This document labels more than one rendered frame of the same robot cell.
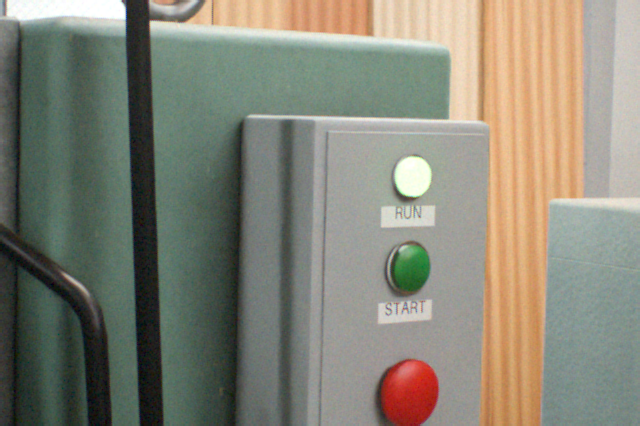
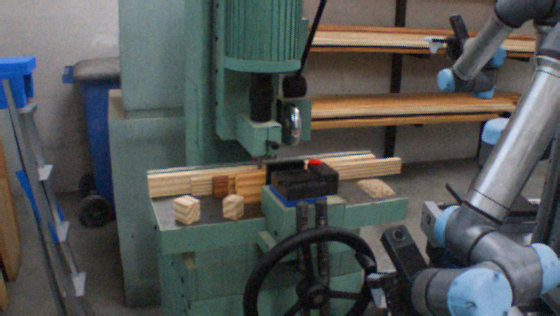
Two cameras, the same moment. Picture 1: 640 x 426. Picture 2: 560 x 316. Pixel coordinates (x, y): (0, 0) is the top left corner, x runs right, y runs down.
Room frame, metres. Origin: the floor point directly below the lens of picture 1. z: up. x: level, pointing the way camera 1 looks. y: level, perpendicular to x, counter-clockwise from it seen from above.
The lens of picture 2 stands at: (0.22, 1.43, 1.38)
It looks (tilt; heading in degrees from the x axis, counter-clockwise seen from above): 19 degrees down; 285
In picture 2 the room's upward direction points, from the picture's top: 2 degrees clockwise
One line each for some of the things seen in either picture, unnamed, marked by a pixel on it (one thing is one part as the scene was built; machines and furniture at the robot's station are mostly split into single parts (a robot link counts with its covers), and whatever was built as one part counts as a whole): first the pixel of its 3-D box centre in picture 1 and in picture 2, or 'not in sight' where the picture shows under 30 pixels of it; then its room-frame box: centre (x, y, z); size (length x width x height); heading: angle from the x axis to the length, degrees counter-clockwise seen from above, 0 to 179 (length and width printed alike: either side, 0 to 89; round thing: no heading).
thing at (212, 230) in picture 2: not in sight; (286, 215); (0.46, 0.39, 0.87); 0.61 x 0.30 x 0.06; 35
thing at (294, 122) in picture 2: not in sight; (289, 123); (0.52, 0.14, 1.02); 0.12 x 0.03 x 0.12; 125
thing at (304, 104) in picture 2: not in sight; (292, 118); (0.52, 0.08, 1.02); 0.09 x 0.07 x 0.12; 35
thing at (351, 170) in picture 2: not in sight; (304, 175); (0.45, 0.25, 0.92); 0.58 x 0.02 x 0.04; 35
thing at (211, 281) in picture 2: not in sight; (244, 219); (0.62, 0.22, 0.76); 0.57 x 0.45 x 0.09; 125
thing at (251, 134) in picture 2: not in sight; (258, 135); (0.56, 0.30, 1.03); 0.14 x 0.07 x 0.09; 125
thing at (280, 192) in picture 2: not in sight; (306, 181); (0.40, 0.46, 0.99); 0.13 x 0.11 x 0.06; 35
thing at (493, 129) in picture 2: not in sight; (502, 143); (-0.09, -0.03, 0.98); 0.13 x 0.12 x 0.14; 32
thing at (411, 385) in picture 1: (410, 393); not in sight; (0.59, -0.04, 1.36); 0.03 x 0.01 x 0.03; 125
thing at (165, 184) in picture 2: not in sight; (268, 174); (0.53, 0.29, 0.93); 0.60 x 0.02 x 0.05; 35
